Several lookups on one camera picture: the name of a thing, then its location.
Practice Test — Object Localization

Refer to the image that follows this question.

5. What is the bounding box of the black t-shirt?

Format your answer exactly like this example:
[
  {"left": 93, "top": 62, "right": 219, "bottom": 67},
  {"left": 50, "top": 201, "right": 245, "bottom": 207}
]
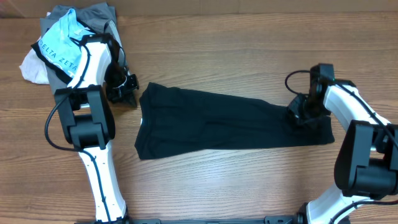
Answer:
[{"left": 134, "top": 83, "right": 335, "bottom": 159}]

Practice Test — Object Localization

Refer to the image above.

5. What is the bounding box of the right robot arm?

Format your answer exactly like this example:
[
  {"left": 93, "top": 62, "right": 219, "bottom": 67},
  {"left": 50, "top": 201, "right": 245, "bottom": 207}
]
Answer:
[{"left": 281, "top": 63, "right": 397, "bottom": 223}]

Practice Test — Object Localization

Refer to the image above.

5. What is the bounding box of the white garment under pile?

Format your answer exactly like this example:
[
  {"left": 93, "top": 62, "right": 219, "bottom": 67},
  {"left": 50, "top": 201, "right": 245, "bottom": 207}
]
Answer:
[{"left": 19, "top": 49, "right": 49, "bottom": 85}]

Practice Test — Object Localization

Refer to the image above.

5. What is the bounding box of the black folded garment in pile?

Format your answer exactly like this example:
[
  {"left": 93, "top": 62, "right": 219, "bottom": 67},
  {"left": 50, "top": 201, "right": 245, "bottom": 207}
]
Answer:
[{"left": 31, "top": 42, "right": 72, "bottom": 84}]

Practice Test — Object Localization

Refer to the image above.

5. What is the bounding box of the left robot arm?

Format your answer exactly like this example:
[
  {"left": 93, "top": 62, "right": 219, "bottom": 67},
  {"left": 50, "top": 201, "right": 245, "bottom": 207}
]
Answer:
[{"left": 51, "top": 34, "right": 139, "bottom": 223}]

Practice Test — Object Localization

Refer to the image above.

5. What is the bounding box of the light blue folded t-shirt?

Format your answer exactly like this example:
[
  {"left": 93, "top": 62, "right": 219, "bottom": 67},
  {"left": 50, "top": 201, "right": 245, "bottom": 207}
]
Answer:
[{"left": 39, "top": 9, "right": 93, "bottom": 78}]

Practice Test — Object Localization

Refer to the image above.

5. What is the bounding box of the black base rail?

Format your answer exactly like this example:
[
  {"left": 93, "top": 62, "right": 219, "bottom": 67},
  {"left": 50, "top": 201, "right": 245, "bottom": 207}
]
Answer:
[{"left": 74, "top": 214, "right": 352, "bottom": 224}]

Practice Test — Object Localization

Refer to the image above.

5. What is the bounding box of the grey folded garment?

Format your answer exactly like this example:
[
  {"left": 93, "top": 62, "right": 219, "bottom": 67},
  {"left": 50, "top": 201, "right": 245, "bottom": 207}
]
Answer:
[{"left": 40, "top": 2, "right": 130, "bottom": 94}]

